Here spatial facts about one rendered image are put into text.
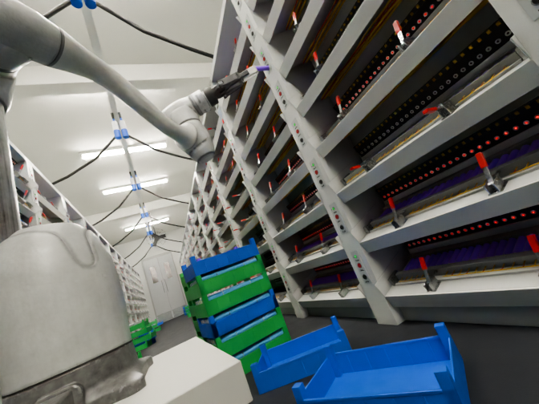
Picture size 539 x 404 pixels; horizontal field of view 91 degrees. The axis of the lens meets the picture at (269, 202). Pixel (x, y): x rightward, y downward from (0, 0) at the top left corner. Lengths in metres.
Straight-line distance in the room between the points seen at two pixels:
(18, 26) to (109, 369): 0.70
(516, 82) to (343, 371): 0.74
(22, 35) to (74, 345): 0.65
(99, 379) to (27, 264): 0.18
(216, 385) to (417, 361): 0.54
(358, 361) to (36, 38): 1.07
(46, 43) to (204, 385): 0.78
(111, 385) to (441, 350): 0.63
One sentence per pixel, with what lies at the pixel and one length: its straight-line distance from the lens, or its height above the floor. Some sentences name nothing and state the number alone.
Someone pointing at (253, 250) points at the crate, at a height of 0.42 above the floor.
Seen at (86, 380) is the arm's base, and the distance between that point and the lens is 0.46.
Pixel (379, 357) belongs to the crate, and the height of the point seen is 0.03.
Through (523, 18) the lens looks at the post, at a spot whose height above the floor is 0.55.
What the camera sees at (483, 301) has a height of 0.07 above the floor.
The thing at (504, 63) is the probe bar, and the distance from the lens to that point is 0.74.
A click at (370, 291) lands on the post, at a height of 0.12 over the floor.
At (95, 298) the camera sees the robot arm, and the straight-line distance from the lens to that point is 0.47.
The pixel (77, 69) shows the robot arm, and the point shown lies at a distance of 0.92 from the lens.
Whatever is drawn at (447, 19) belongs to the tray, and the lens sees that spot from 0.76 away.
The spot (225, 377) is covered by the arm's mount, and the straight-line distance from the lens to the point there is 0.34.
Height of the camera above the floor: 0.32
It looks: 13 degrees up
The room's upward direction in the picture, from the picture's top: 22 degrees counter-clockwise
